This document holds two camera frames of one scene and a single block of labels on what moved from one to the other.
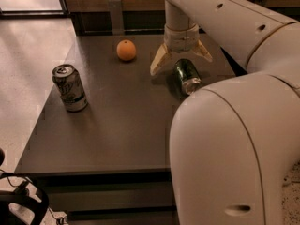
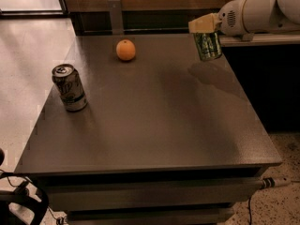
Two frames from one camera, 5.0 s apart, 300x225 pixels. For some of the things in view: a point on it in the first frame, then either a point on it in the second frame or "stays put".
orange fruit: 126,50 stays put
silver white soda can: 70,87 stays put
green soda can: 187,76 → 208,45
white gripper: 181,40 → 229,20
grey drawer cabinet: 120,142 stays put
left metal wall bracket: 116,17 stays put
